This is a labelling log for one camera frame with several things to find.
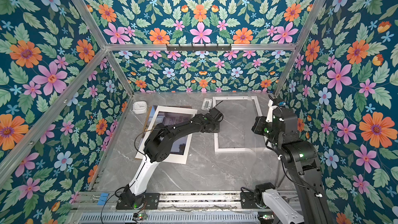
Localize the white picture frame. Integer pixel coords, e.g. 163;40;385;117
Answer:
213;95;271;155

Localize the clear acrylic sheet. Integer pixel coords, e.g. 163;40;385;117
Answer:
217;93;299;156

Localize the white photo mat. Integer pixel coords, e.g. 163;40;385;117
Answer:
135;106;198;164

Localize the photo of framed pictures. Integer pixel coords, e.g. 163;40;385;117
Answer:
144;105;193;156

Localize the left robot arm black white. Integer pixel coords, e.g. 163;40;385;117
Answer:
117;108;223;209

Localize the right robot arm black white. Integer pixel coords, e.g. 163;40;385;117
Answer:
252;106;333;224

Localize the white round device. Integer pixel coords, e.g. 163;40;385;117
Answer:
133;101;148;115

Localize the blue binder clip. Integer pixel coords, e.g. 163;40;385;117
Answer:
97;193;109;206

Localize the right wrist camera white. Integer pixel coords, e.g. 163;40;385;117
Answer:
266;99;285;123

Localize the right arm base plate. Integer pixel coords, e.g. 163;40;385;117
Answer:
240;191;265;209

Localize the black hook rail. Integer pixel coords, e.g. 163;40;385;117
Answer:
166;44;232;52

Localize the white cable duct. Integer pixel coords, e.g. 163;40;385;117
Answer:
78;212;260;224

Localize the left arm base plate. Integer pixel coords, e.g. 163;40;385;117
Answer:
116;193;160;210

